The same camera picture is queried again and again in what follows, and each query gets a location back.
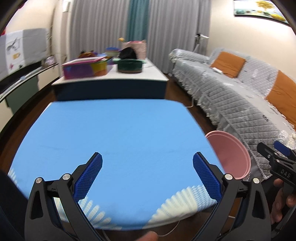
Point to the pink plastic basin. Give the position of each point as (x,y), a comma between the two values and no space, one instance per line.
(232,154)

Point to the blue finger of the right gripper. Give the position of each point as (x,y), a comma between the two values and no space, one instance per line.
(283,149)

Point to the white coffee table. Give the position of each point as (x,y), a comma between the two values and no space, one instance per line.
(151,83)

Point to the white charger on sofa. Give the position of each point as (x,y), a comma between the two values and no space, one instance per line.
(217,70)

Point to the white floor lamp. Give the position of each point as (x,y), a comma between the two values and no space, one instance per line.
(199,38)

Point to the grey quilted sofa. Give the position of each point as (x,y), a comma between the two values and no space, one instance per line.
(237,105)

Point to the covered television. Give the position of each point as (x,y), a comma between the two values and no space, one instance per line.
(22,48)

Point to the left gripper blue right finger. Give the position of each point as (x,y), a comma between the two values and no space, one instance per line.
(210,176)

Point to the wall picture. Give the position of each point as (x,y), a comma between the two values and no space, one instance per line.
(259,9)

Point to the orange cushion near lamp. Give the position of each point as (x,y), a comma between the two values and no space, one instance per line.
(229,64)

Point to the colourful storage box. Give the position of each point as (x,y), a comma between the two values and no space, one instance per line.
(85,67)

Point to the right hand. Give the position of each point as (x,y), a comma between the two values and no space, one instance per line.
(280,201)

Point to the white air conditioner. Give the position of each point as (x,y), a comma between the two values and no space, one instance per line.
(60,30)

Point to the stacked coloured bowls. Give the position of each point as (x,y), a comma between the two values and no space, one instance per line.
(112,52)

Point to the tv cabinet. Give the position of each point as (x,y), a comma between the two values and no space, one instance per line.
(25,89)

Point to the pink woven basket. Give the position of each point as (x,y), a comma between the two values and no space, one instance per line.
(140,48)

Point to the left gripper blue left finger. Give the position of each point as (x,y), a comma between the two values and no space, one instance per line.
(84,176)

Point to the orange cushion right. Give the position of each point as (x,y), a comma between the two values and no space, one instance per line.
(282,97)

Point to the teal curtain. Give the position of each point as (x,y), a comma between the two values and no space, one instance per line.
(138,20)

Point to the blue table mat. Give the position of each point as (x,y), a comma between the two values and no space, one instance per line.
(147,132)

